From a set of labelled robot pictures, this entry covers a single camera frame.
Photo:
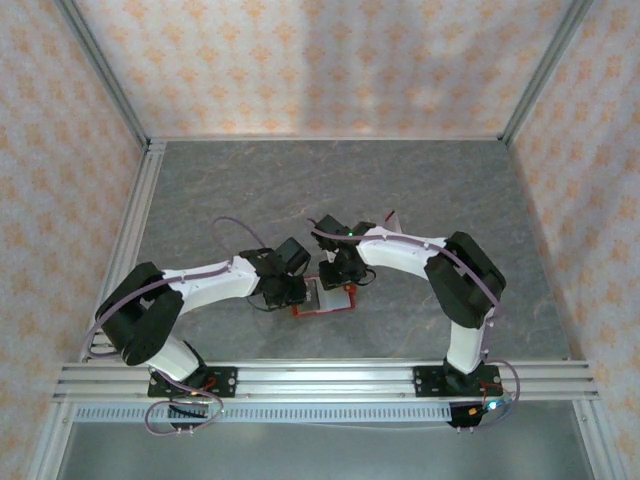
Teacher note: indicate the red card holder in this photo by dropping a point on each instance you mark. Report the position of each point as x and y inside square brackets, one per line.
[332, 300]

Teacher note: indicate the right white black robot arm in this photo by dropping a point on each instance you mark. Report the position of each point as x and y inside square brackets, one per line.
[400, 252]

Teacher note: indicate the black controller board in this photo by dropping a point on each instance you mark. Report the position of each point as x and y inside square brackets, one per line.
[465, 415]
[187, 410]

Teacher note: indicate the wide aluminium frame rail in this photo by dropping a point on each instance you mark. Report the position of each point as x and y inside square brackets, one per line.
[325, 380]

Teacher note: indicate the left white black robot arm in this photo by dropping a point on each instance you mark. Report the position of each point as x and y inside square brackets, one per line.
[215, 287]

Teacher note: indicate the clear acrylic card stand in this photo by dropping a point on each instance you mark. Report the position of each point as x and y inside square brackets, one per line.
[397, 225]

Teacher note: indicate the aluminium frame leg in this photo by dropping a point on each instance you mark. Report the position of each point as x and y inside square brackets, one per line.
[600, 450]
[49, 450]

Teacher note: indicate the grey metal sheet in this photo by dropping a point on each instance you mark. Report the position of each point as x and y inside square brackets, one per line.
[325, 455]

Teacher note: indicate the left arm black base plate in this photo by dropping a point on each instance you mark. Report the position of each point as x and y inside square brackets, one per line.
[225, 382]

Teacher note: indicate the aluminium side rail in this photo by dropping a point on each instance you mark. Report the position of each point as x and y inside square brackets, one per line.
[129, 240]

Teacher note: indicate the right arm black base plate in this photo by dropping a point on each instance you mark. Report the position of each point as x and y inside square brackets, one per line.
[430, 382]

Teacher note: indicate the aluminium upright post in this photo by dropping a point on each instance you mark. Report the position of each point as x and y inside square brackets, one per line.
[105, 70]
[545, 70]

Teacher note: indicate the white card with red corner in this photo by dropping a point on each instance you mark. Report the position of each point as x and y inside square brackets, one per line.
[390, 216]

